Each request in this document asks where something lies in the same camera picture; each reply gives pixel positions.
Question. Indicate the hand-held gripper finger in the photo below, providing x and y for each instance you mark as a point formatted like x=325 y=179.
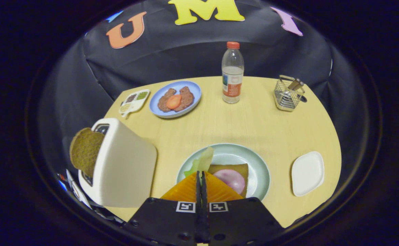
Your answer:
x=204 y=194
x=198 y=194

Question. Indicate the green lettuce leaf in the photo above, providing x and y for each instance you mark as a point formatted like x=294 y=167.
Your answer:
x=204 y=160

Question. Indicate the dark brown bread slice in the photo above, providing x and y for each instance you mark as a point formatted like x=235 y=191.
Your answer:
x=84 y=152

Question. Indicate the pink ham slice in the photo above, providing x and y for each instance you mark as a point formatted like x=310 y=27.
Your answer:
x=233 y=179

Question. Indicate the brown toast slice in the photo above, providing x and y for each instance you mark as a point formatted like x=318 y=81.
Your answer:
x=242 y=169

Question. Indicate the pale green round plate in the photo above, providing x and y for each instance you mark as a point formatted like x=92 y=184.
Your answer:
x=240 y=153

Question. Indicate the white toaster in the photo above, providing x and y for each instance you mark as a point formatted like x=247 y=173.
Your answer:
x=124 y=167

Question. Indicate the red tomato slice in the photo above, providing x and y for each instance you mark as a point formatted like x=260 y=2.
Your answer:
x=174 y=101

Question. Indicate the white square plate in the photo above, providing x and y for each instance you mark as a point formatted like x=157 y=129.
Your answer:
x=307 y=172

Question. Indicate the blue round plate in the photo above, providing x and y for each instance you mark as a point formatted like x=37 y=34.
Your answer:
x=190 y=86

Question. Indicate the white divided spice tray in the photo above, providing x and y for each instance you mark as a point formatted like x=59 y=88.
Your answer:
x=134 y=100

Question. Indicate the clear bottle with red cap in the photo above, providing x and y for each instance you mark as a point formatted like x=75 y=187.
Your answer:
x=232 y=78

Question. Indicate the white printed card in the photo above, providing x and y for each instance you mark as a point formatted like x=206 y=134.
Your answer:
x=78 y=191

